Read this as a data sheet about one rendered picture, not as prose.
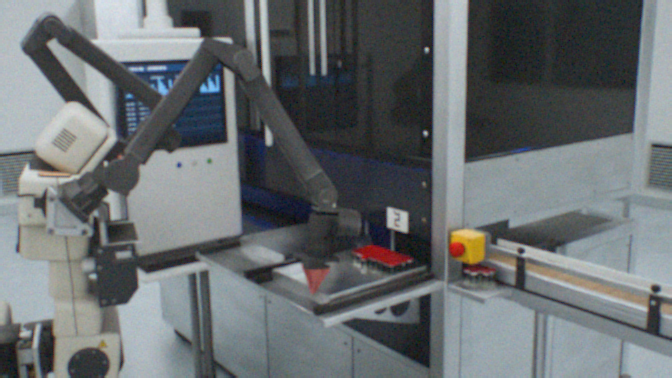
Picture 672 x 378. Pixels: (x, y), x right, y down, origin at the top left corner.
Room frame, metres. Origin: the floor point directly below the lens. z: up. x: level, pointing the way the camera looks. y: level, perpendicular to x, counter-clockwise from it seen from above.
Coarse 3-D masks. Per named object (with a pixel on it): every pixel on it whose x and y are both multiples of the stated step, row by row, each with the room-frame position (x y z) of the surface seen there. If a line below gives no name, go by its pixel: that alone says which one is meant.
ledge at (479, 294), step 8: (448, 288) 1.71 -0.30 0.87; (456, 288) 1.69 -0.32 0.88; (464, 288) 1.68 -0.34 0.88; (472, 288) 1.68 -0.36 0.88; (480, 288) 1.68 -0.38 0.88; (488, 288) 1.68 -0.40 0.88; (496, 288) 1.68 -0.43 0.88; (504, 288) 1.68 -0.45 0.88; (464, 296) 1.67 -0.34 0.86; (472, 296) 1.65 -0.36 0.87; (480, 296) 1.63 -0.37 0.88; (488, 296) 1.62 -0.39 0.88; (496, 296) 1.64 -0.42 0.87; (504, 296) 1.66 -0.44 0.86
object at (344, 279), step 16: (272, 272) 1.77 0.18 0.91; (288, 272) 1.80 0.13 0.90; (336, 272) 1.82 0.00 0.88; (352, 272) 1.82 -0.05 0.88; (368, 272) 1.82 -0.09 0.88; (416, 272) 1.75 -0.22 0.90; (288, 288) 1.70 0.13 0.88; (304, 288) 1.65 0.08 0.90; (320, 288) 1.70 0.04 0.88; (336, 288) 1.70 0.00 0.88; (352, 288) 1.61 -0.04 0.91; (368, 288) 1.64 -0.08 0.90
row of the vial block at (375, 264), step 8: (352, 256) 1.88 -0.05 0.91; (360, 256) 1.86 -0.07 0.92; (368, 256) 1.83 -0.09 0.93; (376, 256) 1.82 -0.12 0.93; (352, 264) 1.88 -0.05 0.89; (360, 264) 1.86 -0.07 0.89; (368, 264) 1.82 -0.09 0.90; (376, 264) 1.80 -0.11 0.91; (384, 264) 1.77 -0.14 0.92; (392, 264) 1.75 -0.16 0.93; (376, 272) 1.80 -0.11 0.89; (384, 272) 1.77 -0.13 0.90; (392, 272) 1.75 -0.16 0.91
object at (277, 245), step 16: (304, 224) 2.24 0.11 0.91; (240, 240) 2.09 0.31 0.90; (256, 240) 2.13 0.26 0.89; (272, 240) 2.16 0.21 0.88; (288, 240) 2.15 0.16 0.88; (304, 240) 2.15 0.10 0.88; (336, 240) 2.14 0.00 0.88; (352, 240) 2.04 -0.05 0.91; (368, 240) 2.08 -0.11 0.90; (272, 256) 1.94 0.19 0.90; (288, 256) 1.90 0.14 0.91
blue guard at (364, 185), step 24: (240, 144) 2.60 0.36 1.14; (264, 144) 2.46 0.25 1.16; (240, 168) 2.61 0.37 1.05; (264, 168) 2.46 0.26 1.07; (288, 168) 2.33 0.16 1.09; (336, 168) 2.11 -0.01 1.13; (360, 168) 2.01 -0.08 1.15; (384, 168) 1.92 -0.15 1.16; (408, 168) 1.84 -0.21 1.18; (288, 192) 2.34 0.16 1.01; (360, 192) 2.01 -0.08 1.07; (384, 192) 1.92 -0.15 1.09; (408, 192) 1.84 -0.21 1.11; (384, 216) 1.92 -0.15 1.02; (408, 216) 1.84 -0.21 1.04
